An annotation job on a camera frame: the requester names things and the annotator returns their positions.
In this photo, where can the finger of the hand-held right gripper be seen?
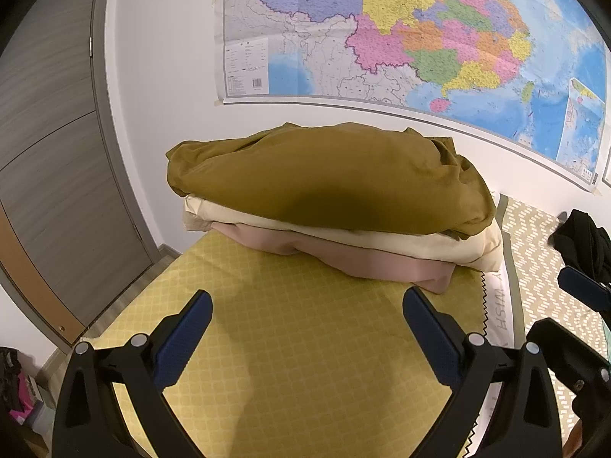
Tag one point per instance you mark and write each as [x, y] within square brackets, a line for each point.
[580, 286]
[568, 362]

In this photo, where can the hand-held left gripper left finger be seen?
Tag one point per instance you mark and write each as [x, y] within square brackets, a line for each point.
[184, 338]

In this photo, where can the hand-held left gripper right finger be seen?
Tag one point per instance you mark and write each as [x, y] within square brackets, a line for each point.
[432, 338]

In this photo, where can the black garment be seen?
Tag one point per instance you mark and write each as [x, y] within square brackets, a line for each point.
[582, 238]

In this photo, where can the mustard brown garment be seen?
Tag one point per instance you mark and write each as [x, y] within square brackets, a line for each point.
[334, 186]

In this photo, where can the cream garment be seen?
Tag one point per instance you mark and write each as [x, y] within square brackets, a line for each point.
[429, 244]

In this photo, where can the pink beige garment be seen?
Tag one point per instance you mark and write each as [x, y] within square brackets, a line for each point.
[372, 263]

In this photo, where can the patterned bed sheet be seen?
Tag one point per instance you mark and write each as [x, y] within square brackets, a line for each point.
[296, 343]

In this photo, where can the clear plastic container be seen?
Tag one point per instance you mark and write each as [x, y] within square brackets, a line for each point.
[40, 417]

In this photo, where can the pink object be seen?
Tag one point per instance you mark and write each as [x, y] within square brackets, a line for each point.
[20, 391]

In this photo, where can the dark bag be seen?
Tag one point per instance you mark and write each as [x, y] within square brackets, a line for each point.
[8, 367]

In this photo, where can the grey wooden door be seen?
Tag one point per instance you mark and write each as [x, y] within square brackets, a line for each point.
[57, 152]

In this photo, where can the colourful wall map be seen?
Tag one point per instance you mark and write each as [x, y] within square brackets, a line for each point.
[405, 33]

